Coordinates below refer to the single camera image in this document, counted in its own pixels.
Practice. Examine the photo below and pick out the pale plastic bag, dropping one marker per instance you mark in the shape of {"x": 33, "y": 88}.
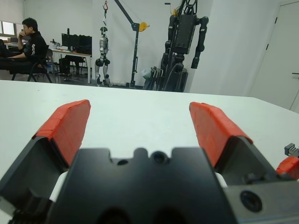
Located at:
{"x": 146, "y": 73}

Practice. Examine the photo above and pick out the black computer tower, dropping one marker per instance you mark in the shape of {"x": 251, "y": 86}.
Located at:
{"x": 64, "y": 66}

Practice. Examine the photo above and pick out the silver humanoid robot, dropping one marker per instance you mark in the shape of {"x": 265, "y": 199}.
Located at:
{"x": 102, "y": 44}

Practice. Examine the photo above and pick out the white foam roll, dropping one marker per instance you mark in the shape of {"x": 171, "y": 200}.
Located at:
{"x": 118, "y": 83}

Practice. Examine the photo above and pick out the black office chair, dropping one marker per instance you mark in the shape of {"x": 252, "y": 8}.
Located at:
{"x": 49, "y": 53}

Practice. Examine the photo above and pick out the black bag on desk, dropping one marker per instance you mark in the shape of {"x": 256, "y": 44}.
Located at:
{"x": 84, "y": 49}

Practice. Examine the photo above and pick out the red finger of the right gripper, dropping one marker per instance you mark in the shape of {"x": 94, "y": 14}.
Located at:
{"x": 290, "y": 166}

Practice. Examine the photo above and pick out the large black humanoid robot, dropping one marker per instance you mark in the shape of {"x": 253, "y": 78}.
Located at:
{"x": 184, "y": 32}

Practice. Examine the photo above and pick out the window with grey frame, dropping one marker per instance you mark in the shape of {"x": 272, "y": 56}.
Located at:
{"x": 9, "y": 26}

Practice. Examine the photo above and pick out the black hoist stand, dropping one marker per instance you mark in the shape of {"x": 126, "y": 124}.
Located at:
{"x": 135, "y": 58}

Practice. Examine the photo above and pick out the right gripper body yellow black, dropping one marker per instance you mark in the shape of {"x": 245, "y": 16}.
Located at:
{"x": 292, "y": 150}

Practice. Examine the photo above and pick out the black computer monitor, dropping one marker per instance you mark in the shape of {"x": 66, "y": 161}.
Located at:
{"x": 70, "y": 40}

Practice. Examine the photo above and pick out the white door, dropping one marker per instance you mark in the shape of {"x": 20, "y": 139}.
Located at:
{"x": 280, "y": 58}

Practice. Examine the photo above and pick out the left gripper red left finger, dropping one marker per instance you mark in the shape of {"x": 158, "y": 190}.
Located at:
{"x": 65, "y": 130}

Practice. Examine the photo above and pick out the red hoist hook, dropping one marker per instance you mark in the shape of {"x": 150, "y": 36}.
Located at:
{"x": 105, "y": 5}

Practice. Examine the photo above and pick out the white desk with monitor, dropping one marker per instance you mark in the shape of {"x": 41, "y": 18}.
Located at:
{"x": 81, "y": 55}

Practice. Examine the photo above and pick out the person in black sweater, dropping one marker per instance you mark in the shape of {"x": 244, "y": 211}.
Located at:
{"x": 37, "y": 46}

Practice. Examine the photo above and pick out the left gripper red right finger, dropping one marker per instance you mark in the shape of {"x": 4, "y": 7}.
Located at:
{"x": 210, "y": 130}

